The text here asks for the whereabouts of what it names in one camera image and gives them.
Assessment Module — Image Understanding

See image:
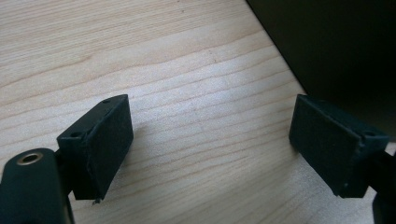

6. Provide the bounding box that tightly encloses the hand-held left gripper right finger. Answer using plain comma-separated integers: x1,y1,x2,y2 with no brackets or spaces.
288,93,390,199

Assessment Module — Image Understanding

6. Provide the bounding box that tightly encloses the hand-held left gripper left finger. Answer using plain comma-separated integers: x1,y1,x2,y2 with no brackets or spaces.
56,93,134,201

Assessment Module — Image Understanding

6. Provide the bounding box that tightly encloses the dark rounded object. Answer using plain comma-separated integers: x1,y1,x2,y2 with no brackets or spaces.
245,0,396,143

